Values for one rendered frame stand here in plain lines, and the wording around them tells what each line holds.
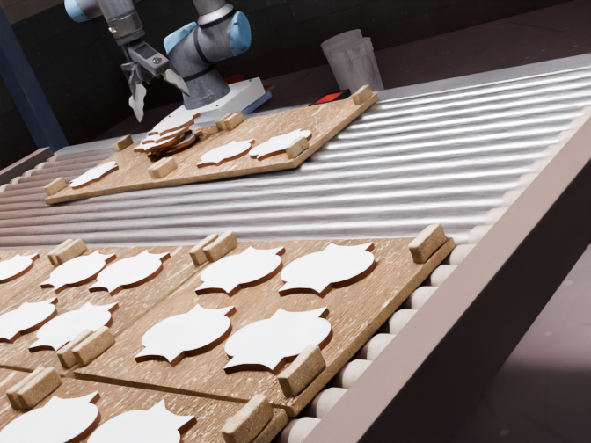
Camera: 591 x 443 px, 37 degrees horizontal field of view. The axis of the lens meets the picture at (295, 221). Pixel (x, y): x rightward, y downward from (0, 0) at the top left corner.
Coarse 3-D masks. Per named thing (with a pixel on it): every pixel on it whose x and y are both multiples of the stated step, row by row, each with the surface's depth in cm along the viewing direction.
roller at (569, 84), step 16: (576, 80) 155; (480, 96) 168; (496, 96) 165; (512, 96) 163; (368, 112) 188; (384, 112) 184; (400, 112) 181; (416, 112) 178; (64, 160) 270; (80, 160) 261; (96, 160) 255
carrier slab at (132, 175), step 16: (208, 128) 225; (192, 144) 216; (112, 160) 234; (128, 160) 226; (144, 160) 219; (176, 160) 206; (80, 176) 231; (112, 176) 217; (128, 176) 210; (144, 176) 204; (64, 192) 220; (80, 192) 213; (96, 192) 210; (112, 192) 206
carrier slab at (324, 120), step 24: (264, 120) 210; (288, 120) 201; (312, 120) 192; (336, 120) 185; (216, 144) 206; (312, 144) 175; (192, 168) 194; (216, 168) 186; (240, 168) 179; (264, 168) 175; (288, 168) 171
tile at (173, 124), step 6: (186, 114) 220; (192, 114) 217; (198, 114) 217; (168, 120) 221; (174, 120) 218; (180, 120) 215; (186, 120) 212; (192, 120) 213; (156, 126) 221; (162, 126) 218; (168, 126) 215; (174, 126) 212; (180, 126) 211; (186, 126) 212; (150, 132) 217; (156, 132) 215; (162, 132) 212; (168, 132) 213
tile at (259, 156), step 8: (280, 136) 186; (288, 136) 183; (296, 136) 181; (264, 144) 185; (272, 144) 183; (280, 144) 180; (288, 144) 178; (256, 152) 182; (264, 152) 179; (272, 152) 178; (280, 152) 177
